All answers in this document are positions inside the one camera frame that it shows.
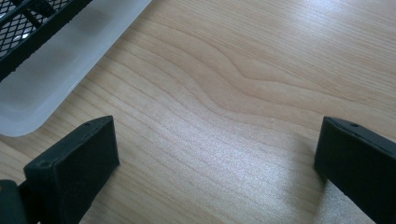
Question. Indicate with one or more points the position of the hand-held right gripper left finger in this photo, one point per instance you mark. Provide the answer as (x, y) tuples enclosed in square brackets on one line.
[(73, 169)]

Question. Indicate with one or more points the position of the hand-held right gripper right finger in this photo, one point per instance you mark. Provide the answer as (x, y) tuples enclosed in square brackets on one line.
[(358, 165)]

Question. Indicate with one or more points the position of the white plastic tray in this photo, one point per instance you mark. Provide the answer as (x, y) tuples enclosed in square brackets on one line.
[(53, 74)]

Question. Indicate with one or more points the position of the black mesh rack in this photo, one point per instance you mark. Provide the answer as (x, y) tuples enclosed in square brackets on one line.
[(28, 28)]

